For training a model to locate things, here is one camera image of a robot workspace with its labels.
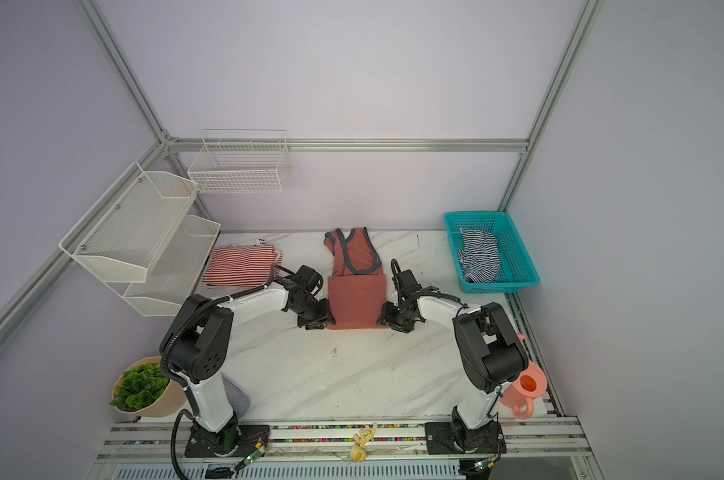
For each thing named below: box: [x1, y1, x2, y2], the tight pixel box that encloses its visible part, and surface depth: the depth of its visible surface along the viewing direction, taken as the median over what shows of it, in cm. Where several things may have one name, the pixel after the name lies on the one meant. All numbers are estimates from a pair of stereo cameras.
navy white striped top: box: [458, 227, 501, 283], surface depth 113 cm
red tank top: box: [323, 227, 389, 330], surface depth 105 cm
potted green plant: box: [110, 356, 187, 418], surface depth 72 cm
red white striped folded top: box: [202, 244, 283, 288], surface depth 103 cm
